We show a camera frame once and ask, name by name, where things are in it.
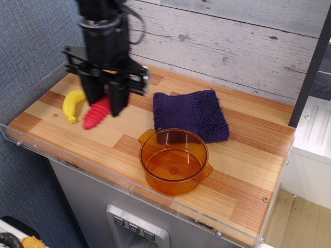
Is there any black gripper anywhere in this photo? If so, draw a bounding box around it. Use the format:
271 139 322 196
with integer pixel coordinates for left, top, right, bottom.
62 22 143 117

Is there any red handled metal spoon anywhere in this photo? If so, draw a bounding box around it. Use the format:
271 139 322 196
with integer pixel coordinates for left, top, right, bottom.
83 66 152 131

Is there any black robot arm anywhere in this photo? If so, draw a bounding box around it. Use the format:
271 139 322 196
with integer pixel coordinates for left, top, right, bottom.
62 1 150 117

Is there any orange transparent pot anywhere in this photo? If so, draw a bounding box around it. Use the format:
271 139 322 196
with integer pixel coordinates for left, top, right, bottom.
139 129 213 195

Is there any yellow toy banana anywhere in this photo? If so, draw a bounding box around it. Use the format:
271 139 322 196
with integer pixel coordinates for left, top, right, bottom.
62 89 86 123

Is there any purple folded towel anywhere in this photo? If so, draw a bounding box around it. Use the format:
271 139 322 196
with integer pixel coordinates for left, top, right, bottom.
153 89 230 143

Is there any grey cabinet front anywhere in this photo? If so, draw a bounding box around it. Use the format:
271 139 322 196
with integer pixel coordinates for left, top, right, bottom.
50 161 236 247

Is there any clear acrylic table guard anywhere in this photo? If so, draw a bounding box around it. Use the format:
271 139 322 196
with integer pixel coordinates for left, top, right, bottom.
0 36 297 248

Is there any silver dispenser panel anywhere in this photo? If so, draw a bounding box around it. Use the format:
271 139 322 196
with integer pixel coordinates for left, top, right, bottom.
106 204 170 247

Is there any yellow tape piece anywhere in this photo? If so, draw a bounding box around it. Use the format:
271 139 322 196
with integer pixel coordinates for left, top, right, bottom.
21 236 46 248

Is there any white ridged side appliance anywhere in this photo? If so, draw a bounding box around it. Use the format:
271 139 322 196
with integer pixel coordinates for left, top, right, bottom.
280 97 330 209

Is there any black sleeved cable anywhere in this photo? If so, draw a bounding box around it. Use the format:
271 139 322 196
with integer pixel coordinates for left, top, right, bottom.
0 232 25 248

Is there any right dark vertical post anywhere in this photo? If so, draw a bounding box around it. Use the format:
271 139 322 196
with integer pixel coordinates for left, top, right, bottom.
288 7 330 128

